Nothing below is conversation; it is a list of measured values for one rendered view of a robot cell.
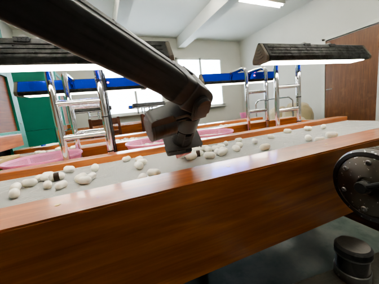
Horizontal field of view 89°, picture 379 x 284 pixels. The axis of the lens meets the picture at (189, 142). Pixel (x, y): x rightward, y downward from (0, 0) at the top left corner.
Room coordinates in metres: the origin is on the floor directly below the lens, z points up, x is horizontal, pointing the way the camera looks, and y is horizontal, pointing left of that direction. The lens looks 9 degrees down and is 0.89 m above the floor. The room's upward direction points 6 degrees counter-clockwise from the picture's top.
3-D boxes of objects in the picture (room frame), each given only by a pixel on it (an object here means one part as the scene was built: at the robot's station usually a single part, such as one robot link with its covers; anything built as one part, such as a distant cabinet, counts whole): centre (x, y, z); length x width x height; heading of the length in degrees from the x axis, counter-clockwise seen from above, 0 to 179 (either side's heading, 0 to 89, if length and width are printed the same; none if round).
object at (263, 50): (0.88, -0.59, 1.08); 0.62 x 0.08 x 0.07; 110
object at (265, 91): (1.33, -0.43, 0.90); 0.20 x 0.19 x 0.45; 110
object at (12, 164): (0.76, 0.58, 0.72); 0.27 x 0.27 x 0.10
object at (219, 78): (1.41, -0.40, 1.08); 0.62 x 0.08 x 0.07; 110
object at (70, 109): (1.01, 0.48, 0.90); 0.20 x 0.19 x 0.45; 110
